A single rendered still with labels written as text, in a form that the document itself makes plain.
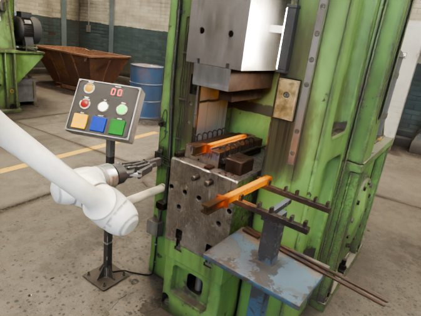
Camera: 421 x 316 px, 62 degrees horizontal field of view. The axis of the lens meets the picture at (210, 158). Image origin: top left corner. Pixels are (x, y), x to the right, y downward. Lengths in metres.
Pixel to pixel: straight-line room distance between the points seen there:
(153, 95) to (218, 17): 4.74
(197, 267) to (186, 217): 0.26
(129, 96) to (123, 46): 8.31
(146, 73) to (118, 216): 5.24
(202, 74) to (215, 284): 1.00
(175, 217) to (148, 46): 7.99
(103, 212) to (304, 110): 0.93
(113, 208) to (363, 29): 1.39
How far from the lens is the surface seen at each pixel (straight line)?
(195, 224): 1.74
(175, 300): 2.07
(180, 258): 1.89
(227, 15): 1.56
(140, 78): 6.20
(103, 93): 1.91
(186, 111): 1.88
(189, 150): 1.72
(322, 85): 1.53
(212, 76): 1.59
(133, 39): 9.91
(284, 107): 1.56
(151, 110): 6.30
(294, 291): 1.31
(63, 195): 1.12
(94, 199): 0.99
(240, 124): 2.09
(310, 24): 1.55
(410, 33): 6.69
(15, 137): 0.93
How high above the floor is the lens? 1.48
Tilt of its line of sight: 19 degrees down
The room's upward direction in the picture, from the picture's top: 7 degrees clockwise
